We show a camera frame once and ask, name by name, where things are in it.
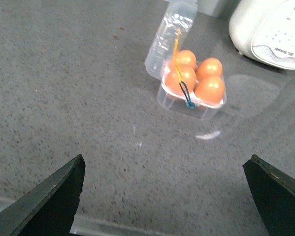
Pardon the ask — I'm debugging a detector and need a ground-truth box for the brown egg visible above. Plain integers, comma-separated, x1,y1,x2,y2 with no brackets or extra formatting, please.
168,50,197,71
164,64,196,96
194,76,225,104
196,58,223,81

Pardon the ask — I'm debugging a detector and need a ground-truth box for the blue rubber band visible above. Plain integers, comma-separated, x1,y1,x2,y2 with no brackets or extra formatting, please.
179,81,196,109

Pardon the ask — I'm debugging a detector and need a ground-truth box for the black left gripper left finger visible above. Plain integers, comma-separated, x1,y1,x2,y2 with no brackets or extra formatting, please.
0,154,85,236

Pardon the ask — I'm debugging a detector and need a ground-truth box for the white soy milk maker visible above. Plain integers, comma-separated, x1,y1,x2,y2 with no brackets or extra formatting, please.
229,0,295,70

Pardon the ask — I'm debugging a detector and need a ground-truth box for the yellow rubber band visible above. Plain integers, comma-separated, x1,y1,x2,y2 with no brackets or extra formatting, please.
173,28,183,83

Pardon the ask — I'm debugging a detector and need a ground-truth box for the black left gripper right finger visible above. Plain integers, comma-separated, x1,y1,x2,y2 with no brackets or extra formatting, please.
243,154,295,236

